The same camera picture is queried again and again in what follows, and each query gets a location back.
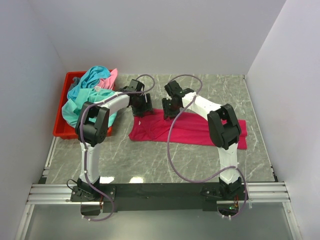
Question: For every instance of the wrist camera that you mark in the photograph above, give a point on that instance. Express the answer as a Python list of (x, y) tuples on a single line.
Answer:
[(173, 90), (135, 87)]

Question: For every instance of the magenta t shirt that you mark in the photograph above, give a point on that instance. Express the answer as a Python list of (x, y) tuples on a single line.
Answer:
[(190, 128)]

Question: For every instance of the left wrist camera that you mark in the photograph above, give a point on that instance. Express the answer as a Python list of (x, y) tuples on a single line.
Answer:
[(135, 87)]

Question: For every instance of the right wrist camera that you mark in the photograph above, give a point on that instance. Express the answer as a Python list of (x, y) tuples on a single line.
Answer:
[(173, 90)]

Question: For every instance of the teal green t shirt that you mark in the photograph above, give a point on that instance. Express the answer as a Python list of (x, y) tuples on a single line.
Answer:
[(72, 108)]

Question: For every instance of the aluminium rail frame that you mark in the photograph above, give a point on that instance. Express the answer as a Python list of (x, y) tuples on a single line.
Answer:
[(63, 162)]

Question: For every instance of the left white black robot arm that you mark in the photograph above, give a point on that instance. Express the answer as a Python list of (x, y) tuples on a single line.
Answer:
[(92, 127)]

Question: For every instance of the pink t shirt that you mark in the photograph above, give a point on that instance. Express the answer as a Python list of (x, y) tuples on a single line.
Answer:
[(109, 82)]

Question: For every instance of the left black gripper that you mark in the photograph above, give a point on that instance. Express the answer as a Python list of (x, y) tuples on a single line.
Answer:
[(139, 112)]

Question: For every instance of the light blue t shirt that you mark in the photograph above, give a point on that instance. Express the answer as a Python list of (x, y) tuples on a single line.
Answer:
[(89, 80)]

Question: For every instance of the black base beam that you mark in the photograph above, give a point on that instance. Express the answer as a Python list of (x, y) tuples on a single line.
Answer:
[(115, 197)]

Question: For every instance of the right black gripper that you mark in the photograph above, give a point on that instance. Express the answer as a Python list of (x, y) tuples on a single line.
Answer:
[(167, 112)]

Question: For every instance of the grey t shirt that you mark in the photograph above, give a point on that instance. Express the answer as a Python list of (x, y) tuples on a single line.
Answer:
[(75, 82)]

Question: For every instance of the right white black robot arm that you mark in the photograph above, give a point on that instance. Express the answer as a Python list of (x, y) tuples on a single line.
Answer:
[(224, 132)]

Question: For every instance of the red plastic bin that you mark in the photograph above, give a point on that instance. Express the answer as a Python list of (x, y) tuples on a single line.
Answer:
[(61, 128)]

